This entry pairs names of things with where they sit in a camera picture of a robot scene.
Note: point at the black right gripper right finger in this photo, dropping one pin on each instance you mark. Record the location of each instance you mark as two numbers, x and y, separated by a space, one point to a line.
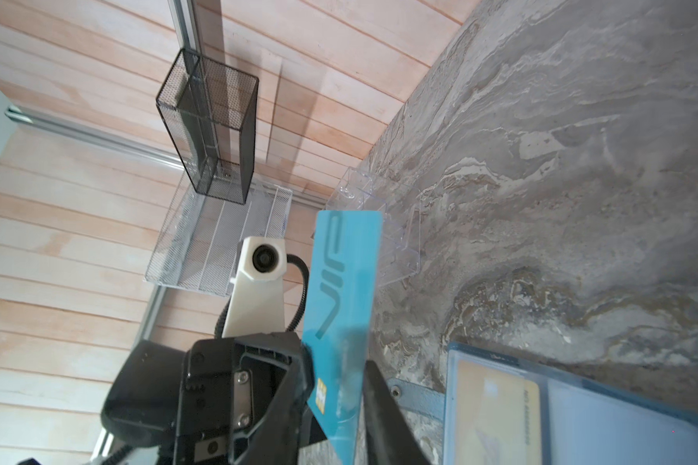
389 439

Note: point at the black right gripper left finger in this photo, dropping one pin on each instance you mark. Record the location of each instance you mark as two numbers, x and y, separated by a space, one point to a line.
281 380

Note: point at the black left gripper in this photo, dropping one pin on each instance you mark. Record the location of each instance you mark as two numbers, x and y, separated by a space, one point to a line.
214 398

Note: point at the teal VIP card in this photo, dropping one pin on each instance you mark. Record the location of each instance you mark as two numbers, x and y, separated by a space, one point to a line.
341 289

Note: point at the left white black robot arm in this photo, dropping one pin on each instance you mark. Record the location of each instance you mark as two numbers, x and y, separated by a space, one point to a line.
141 407

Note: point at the beige card in holder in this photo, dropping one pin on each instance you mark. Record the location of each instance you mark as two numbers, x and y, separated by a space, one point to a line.
497 417

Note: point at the black mesh basket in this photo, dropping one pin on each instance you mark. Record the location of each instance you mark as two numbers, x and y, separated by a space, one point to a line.
209 110

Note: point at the white wire mesh shelf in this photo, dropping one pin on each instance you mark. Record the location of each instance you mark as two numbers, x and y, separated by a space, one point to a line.
199 242

